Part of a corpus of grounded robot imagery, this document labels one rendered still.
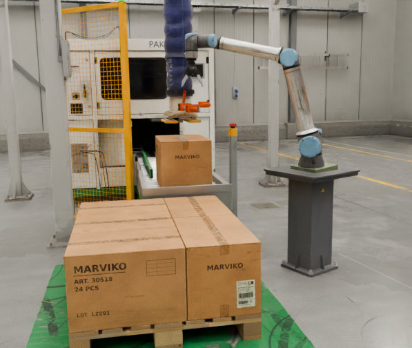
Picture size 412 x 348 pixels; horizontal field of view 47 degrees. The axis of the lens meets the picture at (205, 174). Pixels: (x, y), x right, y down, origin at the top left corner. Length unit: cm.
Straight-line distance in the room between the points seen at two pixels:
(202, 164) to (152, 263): 146
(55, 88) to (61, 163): 65
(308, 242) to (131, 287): 153
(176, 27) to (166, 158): 103
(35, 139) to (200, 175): 879
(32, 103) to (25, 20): 192
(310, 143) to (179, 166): 105
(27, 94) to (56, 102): 805
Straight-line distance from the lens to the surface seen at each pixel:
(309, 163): 349
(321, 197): 354
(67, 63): 426
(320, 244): 363
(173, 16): 394
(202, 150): 373
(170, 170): 372
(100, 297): 252
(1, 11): 661
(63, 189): 439
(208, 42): 338
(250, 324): 269
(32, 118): 1236
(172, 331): 262
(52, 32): 434
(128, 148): 436
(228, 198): 376
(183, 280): 251
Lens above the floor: 132
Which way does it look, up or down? 10 degrees down
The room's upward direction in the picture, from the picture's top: 1 degrees counter-clockwise
